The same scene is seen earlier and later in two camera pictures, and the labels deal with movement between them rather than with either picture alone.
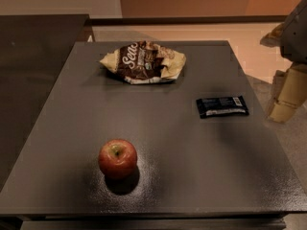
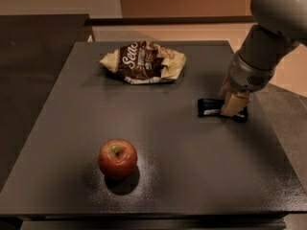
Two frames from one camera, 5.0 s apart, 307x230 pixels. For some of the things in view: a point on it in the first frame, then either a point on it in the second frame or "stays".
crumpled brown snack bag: x=144 y=62 stays
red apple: x=117 y=159 stays
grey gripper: x=295 y=37 -> x=247 y=75
